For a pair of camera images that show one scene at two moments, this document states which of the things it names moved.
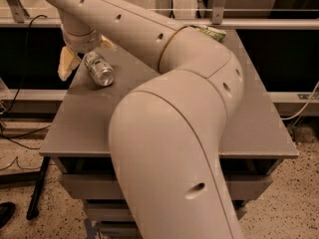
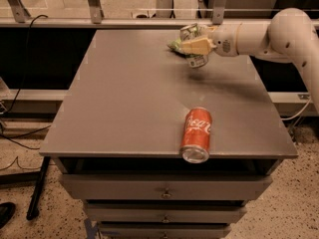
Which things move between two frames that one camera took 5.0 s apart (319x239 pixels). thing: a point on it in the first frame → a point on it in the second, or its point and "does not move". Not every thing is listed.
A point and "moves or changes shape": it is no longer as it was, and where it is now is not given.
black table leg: x=33 y=210 does not move
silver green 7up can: x=99 y=69 moves or changes shape
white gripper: x=81 y=44 → x=224 y=41
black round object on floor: x=7 y=210 does not move
